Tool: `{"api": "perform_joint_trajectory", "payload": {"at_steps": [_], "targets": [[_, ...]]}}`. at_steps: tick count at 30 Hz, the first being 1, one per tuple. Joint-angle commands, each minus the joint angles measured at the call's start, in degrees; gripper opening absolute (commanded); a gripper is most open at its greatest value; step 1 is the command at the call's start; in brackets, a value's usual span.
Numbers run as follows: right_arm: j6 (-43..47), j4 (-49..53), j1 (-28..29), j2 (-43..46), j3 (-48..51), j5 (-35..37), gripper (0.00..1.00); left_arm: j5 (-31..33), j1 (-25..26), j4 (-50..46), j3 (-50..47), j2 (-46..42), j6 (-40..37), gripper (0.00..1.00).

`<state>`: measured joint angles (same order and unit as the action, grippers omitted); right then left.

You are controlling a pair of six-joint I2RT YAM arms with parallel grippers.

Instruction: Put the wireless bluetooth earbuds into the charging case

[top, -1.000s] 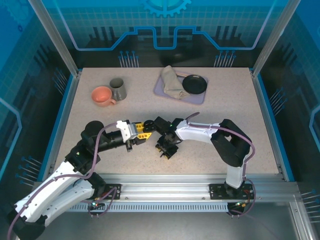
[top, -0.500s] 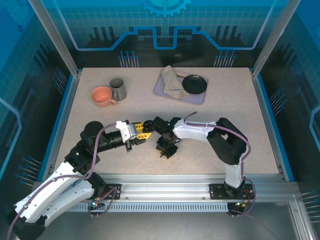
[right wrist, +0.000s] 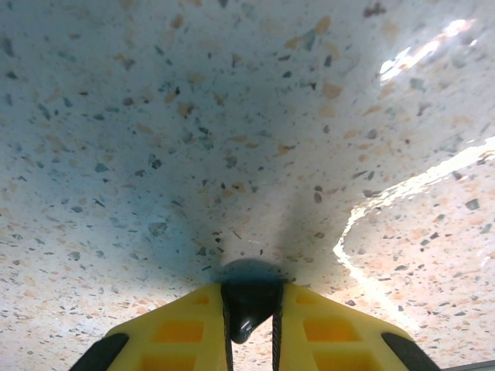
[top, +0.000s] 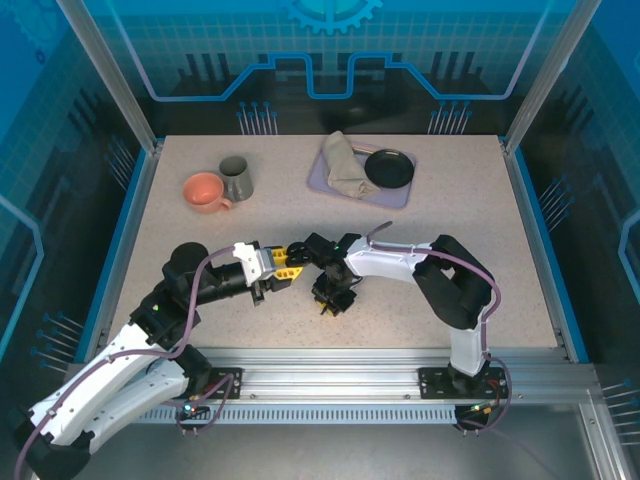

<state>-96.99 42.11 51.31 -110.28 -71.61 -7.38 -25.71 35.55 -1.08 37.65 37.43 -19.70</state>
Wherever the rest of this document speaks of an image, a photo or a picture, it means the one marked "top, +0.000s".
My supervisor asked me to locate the grey ceramic mug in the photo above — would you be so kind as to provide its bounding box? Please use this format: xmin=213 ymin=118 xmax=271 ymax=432
xmin=218 ymin=155 xmax=255 ymax=203

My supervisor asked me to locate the orange ceramic mug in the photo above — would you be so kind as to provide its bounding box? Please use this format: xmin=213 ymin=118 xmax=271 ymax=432
xmin=181 ymin=172 xmax=235 ymax=215

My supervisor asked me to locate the lavender plastic tray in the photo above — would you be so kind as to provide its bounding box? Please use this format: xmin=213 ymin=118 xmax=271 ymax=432
xmin=305 ymin=141 xmax=419 ymax=210

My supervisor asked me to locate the beige folded cloth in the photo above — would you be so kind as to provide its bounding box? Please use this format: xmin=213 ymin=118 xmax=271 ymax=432
xmin=320 ymin=130 xmax=382 ymax=200

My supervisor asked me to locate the black round plate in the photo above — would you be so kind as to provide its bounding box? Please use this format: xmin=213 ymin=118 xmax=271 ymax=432
xmin=363 ymin=148 xmax=416 ymax=190

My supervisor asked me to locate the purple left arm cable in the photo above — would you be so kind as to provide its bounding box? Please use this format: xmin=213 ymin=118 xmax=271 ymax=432
xmin=12 ymin=244 xmax=246 ymax=476

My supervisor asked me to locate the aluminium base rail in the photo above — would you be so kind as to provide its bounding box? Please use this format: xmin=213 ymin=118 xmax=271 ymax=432
xmin=197 ymin=346 xmax=599 ymax=407

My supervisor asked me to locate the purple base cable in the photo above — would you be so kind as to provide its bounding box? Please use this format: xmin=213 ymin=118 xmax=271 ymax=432
xmin=164 ymin=372 xmax=237 ymax=437
xmin=452 ymin=394 xmax=514 ymax=437

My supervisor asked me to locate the slotted grey cable duct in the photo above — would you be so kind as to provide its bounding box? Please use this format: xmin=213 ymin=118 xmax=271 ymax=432
xmin=134 ymin=403 xmax=506 ymax=426

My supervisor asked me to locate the aluminium table side rail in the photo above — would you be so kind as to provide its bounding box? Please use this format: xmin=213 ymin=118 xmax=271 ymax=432
xmin=501 ymin=137 xmax=574 ymax=351
xmin=82 ymin=142 xmax=164 ymax=351

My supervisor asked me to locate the aluminium frame post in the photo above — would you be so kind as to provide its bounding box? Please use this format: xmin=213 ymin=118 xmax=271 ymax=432
xmin=502 ymin=0 xmax=599 ymax=154
xmin=54 ymin=0 xmax=164 ymax=154

